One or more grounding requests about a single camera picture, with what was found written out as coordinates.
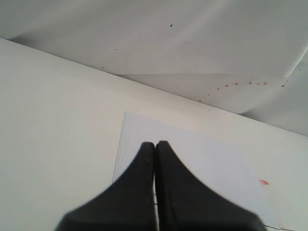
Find white paper sheet stack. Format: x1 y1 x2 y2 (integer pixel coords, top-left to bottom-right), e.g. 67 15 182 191
113 112 280 229

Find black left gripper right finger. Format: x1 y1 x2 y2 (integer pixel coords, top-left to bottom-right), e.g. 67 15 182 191
154 141 265 231

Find white backdrop cloth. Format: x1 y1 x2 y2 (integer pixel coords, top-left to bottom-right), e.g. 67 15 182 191
0 0 308 135

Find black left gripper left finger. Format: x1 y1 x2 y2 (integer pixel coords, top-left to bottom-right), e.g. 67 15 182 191
56 142 156 231

